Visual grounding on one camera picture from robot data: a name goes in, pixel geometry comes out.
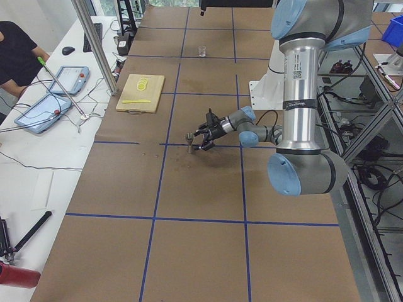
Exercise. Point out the yellow plastic knife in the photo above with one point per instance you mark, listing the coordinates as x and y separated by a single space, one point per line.
136 101

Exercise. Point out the person in black shirt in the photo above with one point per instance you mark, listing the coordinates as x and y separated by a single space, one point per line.
19 59

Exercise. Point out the teach pendant tablet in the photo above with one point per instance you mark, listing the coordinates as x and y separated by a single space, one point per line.
73 78
43 114

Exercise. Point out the red cylinder object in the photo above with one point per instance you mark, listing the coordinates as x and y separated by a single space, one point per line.
18 277

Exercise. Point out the black tripod handle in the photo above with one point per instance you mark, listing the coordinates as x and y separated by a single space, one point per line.
7 250

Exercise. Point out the white foam strip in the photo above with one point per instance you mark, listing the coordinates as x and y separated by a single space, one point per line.
42 190

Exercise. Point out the green handled reacher grabber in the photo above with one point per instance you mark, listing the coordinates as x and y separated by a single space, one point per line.
84 116

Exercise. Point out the aluminium frame post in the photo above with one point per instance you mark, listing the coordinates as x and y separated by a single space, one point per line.
88 27

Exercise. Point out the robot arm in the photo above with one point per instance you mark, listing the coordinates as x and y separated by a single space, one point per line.
303 29

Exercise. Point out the bamboo cutting board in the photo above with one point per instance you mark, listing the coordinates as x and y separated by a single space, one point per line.
152 92

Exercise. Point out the near teach pendant tablet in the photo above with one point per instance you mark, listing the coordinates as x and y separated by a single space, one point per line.
43 114

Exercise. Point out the steel jigger measuring cup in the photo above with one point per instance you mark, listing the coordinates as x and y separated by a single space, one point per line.
189 142

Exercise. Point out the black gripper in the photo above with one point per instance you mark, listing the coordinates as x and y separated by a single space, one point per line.
215 130

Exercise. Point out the black computer mouse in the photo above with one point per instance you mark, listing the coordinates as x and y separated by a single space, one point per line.
67 50

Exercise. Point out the clear glass cup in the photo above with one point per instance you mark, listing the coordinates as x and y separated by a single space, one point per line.
202 51

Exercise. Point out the far teach pendant tablet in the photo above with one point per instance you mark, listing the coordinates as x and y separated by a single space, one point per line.
73 78

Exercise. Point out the blue plastic bin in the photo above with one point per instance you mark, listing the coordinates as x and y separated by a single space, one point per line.
394 32

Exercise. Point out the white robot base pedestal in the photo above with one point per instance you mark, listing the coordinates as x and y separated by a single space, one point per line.
267 93

